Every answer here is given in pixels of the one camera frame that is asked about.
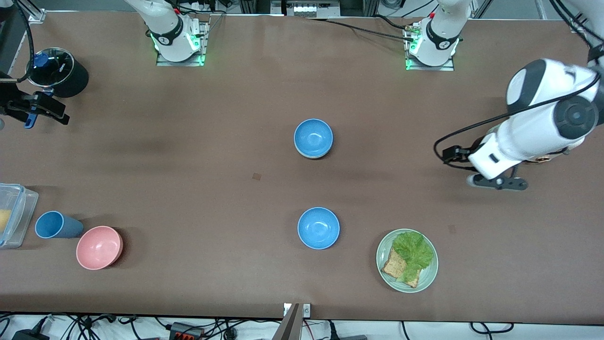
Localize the grey electrical box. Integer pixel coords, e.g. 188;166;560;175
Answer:
283;0;340;17

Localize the dark camera mount bar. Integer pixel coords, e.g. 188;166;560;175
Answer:
272;304;302;340

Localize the clear plastic container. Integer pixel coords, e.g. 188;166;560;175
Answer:
0;183;39;249

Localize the black looped floor cable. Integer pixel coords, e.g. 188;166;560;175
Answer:
470;322;515;335

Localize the blue bowl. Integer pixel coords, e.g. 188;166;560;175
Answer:
297;207;340;250
294;118;334;159

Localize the aluminium frame profile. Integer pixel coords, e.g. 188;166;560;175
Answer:
14;0;46;23

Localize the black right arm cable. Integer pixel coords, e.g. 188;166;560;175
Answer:
14;0;36;83

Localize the cream white toaster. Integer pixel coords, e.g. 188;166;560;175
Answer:
481;124;571;164

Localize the black pot blue handle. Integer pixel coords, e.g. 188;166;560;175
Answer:
25;47;89;129

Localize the black orange power strip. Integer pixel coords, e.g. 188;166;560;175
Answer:
170;323;206;340

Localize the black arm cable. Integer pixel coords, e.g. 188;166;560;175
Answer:
433;0;604;171
14;0;36;83

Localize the brown bread slice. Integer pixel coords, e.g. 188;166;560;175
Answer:
381;246;420;289

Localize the pink bowl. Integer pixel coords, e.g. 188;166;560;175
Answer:
76;226;124;271

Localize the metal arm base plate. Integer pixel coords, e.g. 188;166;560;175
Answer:
156;19;210;67
405;21;456;71

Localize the pale green plate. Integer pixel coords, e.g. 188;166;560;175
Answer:
376;229;439;293

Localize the blue cup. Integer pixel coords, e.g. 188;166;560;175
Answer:
35;211;84;239

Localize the black table cable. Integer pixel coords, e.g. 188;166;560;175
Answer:
307;17;416;43

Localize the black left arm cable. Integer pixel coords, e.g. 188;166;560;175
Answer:
433;0;604;171

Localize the green lettuce leaf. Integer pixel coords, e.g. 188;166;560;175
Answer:
393;231;435;284

